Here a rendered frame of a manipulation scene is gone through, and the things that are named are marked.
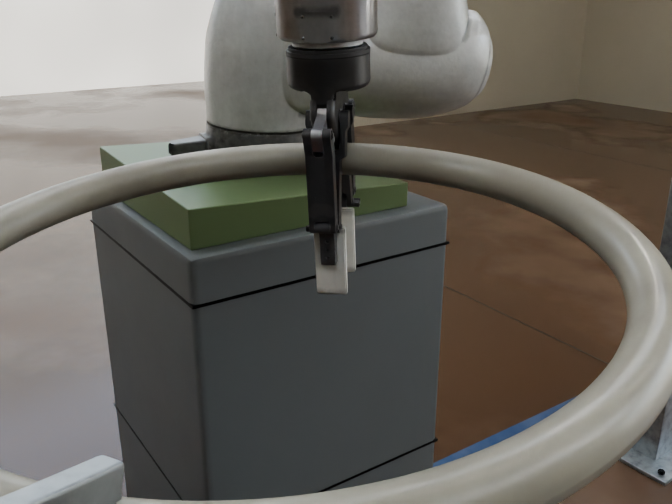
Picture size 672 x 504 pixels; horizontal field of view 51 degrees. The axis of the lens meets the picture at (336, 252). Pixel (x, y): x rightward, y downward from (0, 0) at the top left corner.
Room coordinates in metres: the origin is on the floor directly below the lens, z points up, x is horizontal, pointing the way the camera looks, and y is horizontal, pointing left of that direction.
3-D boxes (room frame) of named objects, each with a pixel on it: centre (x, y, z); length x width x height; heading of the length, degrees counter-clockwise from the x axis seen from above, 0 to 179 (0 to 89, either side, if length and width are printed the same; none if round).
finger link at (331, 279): (0.64, 0.00, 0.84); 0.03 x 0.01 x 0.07; 80
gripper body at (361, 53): (0.66, 0.01, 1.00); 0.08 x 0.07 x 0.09; 170
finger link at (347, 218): (0.69, 0.00, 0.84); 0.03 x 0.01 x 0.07; 80
